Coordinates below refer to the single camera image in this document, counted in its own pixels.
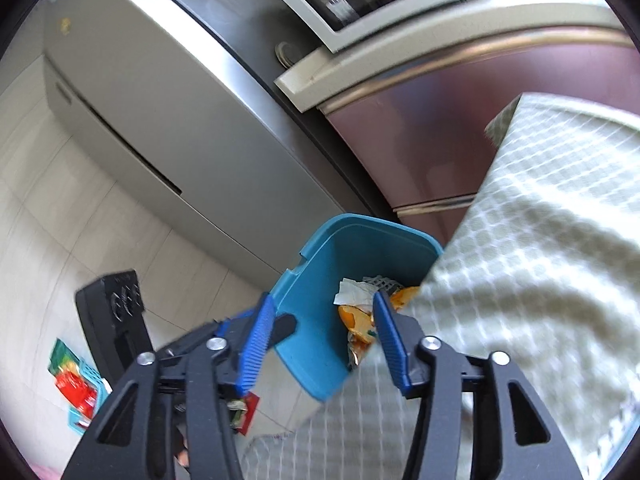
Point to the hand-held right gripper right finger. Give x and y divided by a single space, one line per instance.
392 350

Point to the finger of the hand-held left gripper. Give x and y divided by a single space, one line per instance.
240 321
285 330

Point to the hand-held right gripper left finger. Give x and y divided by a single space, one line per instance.
252 350

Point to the orange yellow snack bag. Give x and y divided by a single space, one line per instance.
357 325

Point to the blue plastic bin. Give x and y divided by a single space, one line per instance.
320 280

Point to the white tissue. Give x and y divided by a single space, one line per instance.
352 291

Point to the red green packet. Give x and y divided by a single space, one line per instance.
245 412

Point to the colourful packets in blue tray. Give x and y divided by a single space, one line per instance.
97 400

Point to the patterned tablecloth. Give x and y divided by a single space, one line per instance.
525 260

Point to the pink kitchen counter cabinet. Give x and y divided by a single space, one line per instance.
425 125

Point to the grey refrigerator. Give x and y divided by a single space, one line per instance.
150 85

